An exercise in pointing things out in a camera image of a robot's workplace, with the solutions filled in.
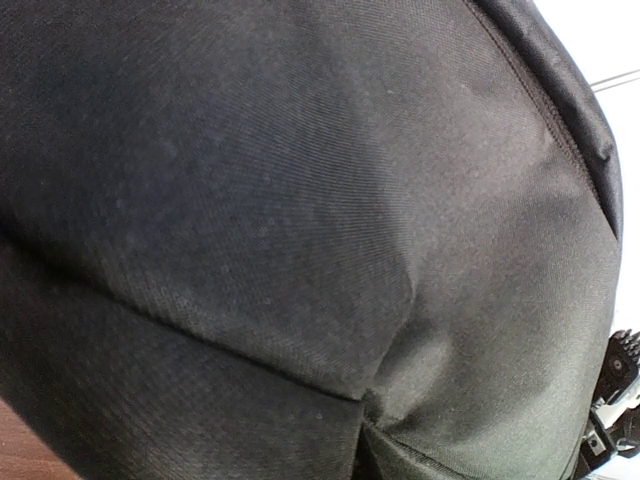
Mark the black student backpack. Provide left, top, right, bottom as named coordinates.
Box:
left=1, top=1, right=622, bottom=479

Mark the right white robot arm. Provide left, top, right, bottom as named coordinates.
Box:
left=573, top=330, right=639, bottom=479

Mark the right aluminium frame post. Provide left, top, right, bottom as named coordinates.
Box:
left=590, top=69, right=640, bottom=93

